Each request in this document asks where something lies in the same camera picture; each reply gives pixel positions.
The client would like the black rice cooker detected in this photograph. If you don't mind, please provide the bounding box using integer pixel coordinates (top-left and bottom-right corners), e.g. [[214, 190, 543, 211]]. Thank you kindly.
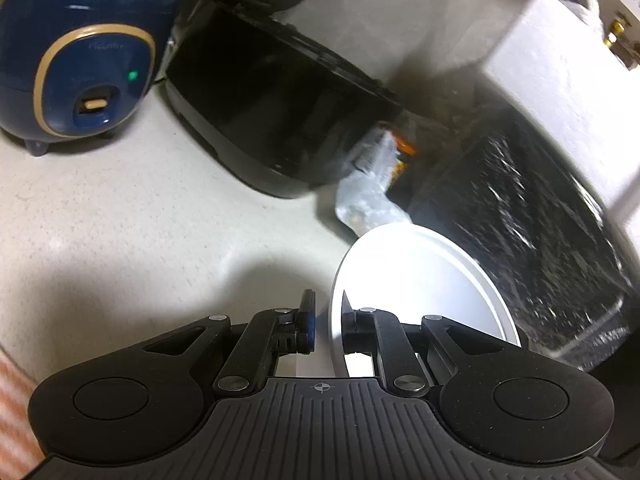
[[164, 0, 407, 199]]

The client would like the orange striped cloth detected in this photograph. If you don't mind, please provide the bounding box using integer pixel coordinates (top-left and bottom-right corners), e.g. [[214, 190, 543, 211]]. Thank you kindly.
[[0, 352, 45, 478]]

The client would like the black foil-covered box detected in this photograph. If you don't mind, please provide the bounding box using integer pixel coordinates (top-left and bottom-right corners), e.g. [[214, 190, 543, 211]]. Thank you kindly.
[[409, 109, 632, 372]]

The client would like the white foam box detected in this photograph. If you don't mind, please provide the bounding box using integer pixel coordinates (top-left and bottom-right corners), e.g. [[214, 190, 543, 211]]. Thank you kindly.
[[479, 0, 640, 243]]

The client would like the white appliance with brass fittings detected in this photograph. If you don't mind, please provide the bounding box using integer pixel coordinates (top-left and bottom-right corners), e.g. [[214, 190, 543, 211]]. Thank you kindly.
[[549, 0, 640, 70]]

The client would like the navy blue rice cooker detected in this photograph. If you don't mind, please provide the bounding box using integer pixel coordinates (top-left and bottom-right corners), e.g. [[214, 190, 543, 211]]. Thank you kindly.
[[0, 0, 184, 157]]

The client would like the dark bottle orange cap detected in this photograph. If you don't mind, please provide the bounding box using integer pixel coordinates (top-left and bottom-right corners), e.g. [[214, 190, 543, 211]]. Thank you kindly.
[[386, 129, 420, 187]]

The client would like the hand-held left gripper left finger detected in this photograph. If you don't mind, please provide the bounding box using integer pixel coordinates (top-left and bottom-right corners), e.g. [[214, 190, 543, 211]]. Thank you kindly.
[[142, 289, 317, 397]]

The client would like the clear plastic bag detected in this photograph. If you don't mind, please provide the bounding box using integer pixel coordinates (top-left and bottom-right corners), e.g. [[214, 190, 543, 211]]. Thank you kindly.
[[335, 127, 417, 237]]

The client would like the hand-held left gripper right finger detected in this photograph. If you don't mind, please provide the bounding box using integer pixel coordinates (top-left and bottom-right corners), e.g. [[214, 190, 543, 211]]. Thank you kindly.
[[340, 290, 507, 398]]

